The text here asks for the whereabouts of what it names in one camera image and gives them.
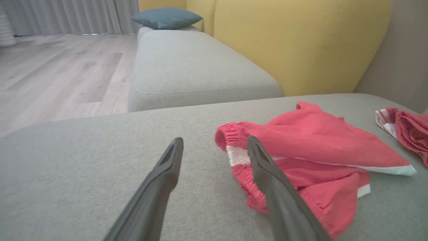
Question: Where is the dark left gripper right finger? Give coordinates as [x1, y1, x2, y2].
[247, 136, 333, 241]

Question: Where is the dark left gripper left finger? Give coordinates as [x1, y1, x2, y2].
[104, 137, 184, 241]

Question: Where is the red shorts wide white band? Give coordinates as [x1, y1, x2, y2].
[215, 101, 417, 240]

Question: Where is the red shorts striped white trim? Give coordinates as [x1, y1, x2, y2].
[375, 107, 428, 167]

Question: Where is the large grey sofa seat cushion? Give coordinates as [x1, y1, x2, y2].
[0, 93, 428, 241]

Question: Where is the small grey sofa seat cushion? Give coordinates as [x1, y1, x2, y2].
[128, 26, 282, 112]

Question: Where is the large yellow sofa back cushion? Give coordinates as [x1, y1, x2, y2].
[213, 0, 392, 97]

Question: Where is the teal throw pillow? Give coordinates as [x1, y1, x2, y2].
[131, 7, 203, 30]

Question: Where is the grey curtain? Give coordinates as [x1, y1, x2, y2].
[0, 0, 139, 36]

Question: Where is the white ribbed object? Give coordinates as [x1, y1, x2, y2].
[0, 5, 17, 47]

